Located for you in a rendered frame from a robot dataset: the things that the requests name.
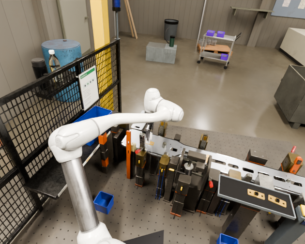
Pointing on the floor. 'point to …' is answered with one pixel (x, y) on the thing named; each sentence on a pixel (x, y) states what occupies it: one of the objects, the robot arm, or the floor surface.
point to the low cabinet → (299, 46)
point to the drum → (62, 53)
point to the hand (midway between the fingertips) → (148, 138)
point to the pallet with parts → (212, 46)
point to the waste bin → (173, 24)
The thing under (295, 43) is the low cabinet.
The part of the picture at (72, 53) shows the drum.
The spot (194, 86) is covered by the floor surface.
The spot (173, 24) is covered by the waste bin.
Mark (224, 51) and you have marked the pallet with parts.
